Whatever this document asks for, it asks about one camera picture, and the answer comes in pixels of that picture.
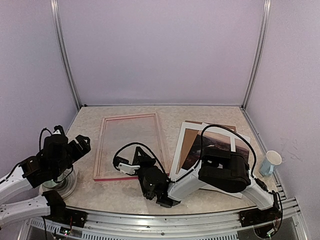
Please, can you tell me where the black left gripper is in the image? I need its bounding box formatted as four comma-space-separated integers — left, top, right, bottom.
53, 134, 90, 177

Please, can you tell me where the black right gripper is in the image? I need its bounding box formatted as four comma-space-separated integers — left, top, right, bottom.
131, 148, 156, 199

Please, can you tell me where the clear acrylic glass sheet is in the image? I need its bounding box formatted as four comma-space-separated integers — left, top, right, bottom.
98, 116, 162, 178

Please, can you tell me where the pink wooden picture frame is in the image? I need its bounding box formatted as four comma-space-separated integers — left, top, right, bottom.
92, 112, 167, 183

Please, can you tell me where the dark landscape photo print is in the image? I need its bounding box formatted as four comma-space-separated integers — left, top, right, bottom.
178, 129, 250, 170

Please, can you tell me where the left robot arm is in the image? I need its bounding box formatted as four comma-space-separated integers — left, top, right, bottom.
0, 134, 91, 228

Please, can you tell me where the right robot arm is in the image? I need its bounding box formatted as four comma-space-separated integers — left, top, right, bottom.
132, 146, 282, 226

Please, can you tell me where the white photo mat board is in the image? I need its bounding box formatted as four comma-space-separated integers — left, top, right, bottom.
169, 120, 252, 199

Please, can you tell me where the green ceramic bowl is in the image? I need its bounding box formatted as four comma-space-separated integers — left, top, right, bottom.
42, 180, 62, 189

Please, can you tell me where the brown cardboard backing board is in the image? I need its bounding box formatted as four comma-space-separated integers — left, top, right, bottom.
170, 121, 238, 177

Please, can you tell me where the light blue ceramic mug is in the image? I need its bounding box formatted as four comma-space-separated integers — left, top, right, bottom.
259, 150, 282, 177

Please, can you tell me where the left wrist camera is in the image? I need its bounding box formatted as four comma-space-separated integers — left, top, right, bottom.
52, 125, 65, 136

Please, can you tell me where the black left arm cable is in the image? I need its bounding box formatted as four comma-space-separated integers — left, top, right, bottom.
38, 127, 55, 153

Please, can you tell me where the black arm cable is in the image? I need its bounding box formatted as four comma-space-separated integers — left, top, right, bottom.
112, 124, 285, 233
38, 127, 55, 153

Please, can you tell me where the aluminium front rail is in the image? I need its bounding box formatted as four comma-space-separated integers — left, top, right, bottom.
24, 197, 303, 240

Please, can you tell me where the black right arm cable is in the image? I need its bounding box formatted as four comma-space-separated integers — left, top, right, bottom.
112, 124, 285, 233

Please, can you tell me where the left aluminium corner post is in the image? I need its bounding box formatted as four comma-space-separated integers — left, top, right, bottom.
50, 0, 82, 111

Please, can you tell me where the aluminium corner post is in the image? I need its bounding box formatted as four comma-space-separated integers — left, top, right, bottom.
241, 0, 272, 112
50, 0, 82, 111

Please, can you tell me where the right aluminium corner post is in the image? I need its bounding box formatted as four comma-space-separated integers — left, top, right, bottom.
241, 0, 272, 112

